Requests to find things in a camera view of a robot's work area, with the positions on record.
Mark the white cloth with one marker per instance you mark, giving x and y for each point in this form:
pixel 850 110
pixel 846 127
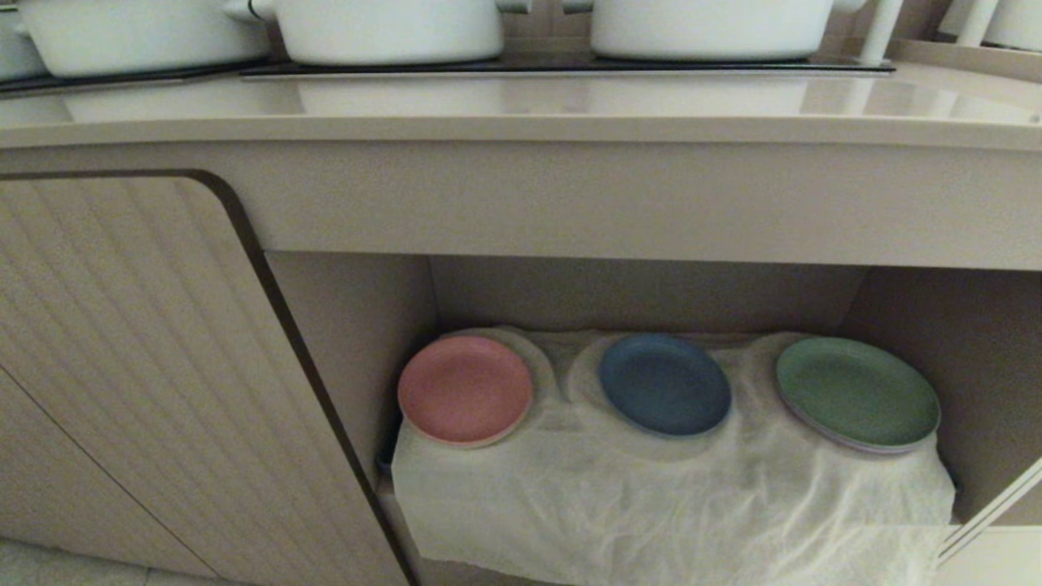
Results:
pixel 651 505

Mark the green plate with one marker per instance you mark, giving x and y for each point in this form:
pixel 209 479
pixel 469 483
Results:
pixel 856 393

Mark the beige kitchen cabinet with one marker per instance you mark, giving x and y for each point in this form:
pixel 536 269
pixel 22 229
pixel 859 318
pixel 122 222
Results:
pixel 570 195

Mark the beige ribbed cabinet door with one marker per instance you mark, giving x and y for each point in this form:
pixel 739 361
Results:
pixel 146 382

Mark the white cooking pot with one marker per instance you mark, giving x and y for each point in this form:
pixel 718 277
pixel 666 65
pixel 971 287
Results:
pixel 1009 20
pixel 708 26
pixel 383 28
pixel 138 37

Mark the blue plate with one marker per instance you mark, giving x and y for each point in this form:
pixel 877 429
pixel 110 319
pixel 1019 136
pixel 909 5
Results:
pixel 664 384

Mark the black cooktop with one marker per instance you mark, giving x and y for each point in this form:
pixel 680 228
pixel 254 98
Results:
pixel 521 67

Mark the pink plate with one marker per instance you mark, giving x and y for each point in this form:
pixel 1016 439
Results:
pixel 464 389

